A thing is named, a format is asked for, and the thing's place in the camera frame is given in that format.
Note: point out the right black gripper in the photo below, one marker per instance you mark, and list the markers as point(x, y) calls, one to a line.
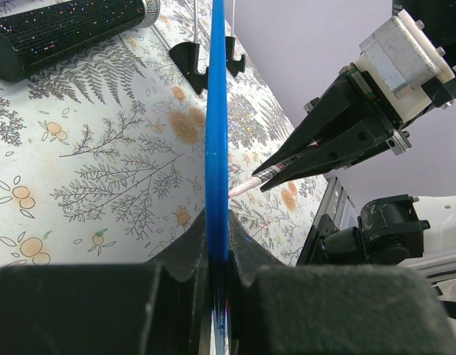
point(352, 122)

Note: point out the red whiteboard marker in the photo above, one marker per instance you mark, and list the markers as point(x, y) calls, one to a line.
point(269, 173)

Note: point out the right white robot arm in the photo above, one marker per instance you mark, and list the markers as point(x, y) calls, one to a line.
point(393, 229)

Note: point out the floral table mat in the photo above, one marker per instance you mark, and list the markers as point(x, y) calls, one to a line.
point(102, 156)

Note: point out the black glitter microphone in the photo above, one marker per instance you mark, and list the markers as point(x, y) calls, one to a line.
point(34, 40)

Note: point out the blue framed whiteboard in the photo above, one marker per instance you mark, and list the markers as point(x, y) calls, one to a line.
point(216, 174)

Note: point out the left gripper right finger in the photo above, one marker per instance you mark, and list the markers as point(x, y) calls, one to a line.
point(278, 309)

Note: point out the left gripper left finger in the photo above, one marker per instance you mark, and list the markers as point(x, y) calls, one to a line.
point(157, 307)

